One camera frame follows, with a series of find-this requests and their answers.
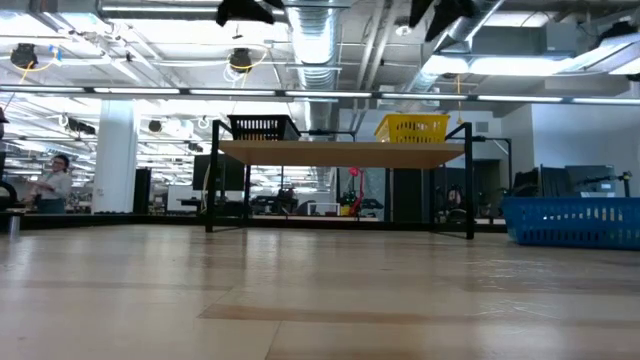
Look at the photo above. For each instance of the dark background monitor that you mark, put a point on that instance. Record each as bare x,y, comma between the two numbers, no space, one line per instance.
592,177

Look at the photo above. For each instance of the white pillar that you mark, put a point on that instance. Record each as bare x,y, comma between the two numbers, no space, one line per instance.
115,165

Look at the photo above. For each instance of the yellow plastic basket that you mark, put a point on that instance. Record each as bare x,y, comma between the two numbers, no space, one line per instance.
415,130

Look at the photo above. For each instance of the black metal table frame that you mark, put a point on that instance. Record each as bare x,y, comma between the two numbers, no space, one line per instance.
100,220

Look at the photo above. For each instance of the red desk lamp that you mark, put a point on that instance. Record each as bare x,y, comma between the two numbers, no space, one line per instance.
357,190

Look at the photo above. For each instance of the wooden shelf with black legs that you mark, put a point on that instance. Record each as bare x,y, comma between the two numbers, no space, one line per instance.
340,154

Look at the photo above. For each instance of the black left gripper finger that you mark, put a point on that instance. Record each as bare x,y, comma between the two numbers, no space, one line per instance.
245,10

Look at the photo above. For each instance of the black ceiling device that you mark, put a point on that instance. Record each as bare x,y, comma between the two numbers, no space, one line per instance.
24,55
241,60

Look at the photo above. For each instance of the person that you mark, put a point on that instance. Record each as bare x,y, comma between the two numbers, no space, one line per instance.
52,190

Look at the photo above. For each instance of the black mesh basket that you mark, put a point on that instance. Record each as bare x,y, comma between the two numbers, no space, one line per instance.
260,129

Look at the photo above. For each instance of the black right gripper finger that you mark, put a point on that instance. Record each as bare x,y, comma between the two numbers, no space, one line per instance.
420,7
452,12

